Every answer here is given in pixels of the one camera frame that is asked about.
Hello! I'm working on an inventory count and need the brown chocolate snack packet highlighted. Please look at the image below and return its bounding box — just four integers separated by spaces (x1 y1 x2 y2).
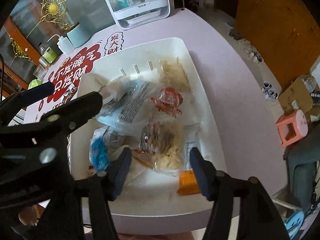
61 83 78 105

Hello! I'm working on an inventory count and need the white snack bag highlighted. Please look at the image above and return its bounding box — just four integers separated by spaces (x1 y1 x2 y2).
89 126 126 172

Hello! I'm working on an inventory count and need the beige wafer snack pack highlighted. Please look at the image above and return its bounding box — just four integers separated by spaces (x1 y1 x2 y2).
76 73 109 98

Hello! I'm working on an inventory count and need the orange label cake snack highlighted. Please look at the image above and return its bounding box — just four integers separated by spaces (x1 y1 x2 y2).
177 170 200 196

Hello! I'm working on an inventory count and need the light blue white packet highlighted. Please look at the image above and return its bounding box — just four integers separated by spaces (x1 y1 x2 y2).
95 80 156 136

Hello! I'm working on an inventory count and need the white plastic tray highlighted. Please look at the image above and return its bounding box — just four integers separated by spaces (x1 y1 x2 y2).
70 37 225 209

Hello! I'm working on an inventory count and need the large biscuit bag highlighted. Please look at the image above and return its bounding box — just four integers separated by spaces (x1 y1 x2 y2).
133 121 184 174

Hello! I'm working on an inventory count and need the red white snack packet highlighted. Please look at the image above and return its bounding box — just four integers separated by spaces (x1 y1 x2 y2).
150 87 183 118

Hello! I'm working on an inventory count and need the round cracker pack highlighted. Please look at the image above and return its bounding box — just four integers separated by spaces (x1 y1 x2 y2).
160 61 191 93

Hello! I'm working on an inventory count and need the green tissue pack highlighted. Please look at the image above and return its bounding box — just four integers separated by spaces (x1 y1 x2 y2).
28 79 42 89

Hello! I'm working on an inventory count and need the clear drinking glass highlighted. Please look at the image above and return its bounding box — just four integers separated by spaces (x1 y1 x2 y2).
33 64 48 81

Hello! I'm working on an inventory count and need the green label glass bottle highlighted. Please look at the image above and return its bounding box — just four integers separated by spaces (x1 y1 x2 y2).
39 43 57 69

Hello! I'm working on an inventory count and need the white squeeze bottle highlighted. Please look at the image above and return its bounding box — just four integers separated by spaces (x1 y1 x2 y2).
47 34 75 54

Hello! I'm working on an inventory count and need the light blue canister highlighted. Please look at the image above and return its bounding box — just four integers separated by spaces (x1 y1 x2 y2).
66 22 91 48

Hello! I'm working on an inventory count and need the pink plastic stool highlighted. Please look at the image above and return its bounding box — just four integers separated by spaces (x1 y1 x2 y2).
276 109 309 148

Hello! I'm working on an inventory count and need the wooden glass door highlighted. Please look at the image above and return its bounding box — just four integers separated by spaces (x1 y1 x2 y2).
1 0 114 96

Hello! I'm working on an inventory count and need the cardboard box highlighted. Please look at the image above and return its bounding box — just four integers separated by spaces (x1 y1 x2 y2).
278 75 319 114

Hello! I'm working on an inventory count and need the brown wooden cabinet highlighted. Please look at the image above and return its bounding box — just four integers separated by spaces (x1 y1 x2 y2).
235 0 319 89

